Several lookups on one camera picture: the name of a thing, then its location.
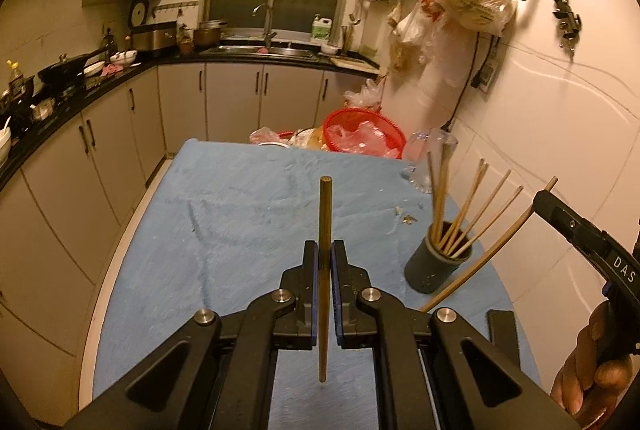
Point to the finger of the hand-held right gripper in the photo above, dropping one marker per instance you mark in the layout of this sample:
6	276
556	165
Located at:
565	220

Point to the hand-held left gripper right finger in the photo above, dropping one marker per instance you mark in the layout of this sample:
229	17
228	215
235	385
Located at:
337	297

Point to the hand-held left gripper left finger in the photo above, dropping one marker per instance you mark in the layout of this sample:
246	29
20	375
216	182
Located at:
314	297

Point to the wooden chopstick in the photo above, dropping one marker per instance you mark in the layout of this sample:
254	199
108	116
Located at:
480	260
325	220

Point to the bunch of wooden chopsticks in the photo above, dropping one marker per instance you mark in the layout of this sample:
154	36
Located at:
465	215

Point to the dark round chopstick holder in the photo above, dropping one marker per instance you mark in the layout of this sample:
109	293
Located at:
435	267

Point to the person's right hand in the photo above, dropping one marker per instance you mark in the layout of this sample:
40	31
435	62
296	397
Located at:
580	380

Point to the blue table cloth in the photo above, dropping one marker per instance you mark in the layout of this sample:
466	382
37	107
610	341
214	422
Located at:
225	235

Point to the black rectangular object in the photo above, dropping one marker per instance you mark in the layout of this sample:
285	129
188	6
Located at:
505	340

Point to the clear glass mug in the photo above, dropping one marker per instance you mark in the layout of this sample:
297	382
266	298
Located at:
422	159

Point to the clear plastic bag in basket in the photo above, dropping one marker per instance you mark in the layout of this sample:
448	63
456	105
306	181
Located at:
367	139

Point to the crumpled pale plastic bag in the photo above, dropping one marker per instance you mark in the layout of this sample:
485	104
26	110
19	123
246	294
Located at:
267	137

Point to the red plastic basket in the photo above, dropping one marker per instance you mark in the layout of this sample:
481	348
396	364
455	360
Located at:
345	122

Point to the white plastic bag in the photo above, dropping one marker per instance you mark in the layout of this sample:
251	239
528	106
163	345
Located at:
365	94

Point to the lower kitchen cabinets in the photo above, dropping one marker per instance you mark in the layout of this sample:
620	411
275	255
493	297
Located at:
230	99

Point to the wooden cutting board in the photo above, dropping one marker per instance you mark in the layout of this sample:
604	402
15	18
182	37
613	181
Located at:
355	65

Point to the hanging clear plastic bags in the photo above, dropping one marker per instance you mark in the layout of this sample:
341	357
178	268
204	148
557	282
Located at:
417	24

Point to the white bowl by sink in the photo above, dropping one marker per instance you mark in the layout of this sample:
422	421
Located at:
329	48

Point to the steel kitchen sink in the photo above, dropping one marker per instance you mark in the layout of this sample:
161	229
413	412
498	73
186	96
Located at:
260	51

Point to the utensil holder by sink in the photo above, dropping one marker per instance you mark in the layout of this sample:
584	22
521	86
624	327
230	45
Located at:
347	39

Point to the green detergent bottle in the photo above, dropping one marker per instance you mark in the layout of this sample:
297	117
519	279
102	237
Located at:
321	29

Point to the metal faucet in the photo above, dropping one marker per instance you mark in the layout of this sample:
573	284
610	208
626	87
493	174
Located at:
270	27

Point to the black kitchen countertop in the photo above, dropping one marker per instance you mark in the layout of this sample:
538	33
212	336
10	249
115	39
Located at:
175	58

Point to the brown cooking pot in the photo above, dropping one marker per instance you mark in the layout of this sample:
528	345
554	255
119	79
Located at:
210	35

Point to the white dishes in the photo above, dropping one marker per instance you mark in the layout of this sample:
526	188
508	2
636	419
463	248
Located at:
123	57

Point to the round dial kitchen scale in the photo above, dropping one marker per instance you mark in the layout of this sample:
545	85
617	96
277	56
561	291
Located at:
138	12

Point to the black wok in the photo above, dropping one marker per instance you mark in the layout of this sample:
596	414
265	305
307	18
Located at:
65	70

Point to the white mortar bowl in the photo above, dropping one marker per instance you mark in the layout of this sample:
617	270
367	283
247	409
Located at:
4	144

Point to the oil bottle with yellow cap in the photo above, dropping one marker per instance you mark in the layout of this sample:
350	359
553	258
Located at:
15	84

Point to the wall socket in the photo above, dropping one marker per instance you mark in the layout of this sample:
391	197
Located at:
486	75

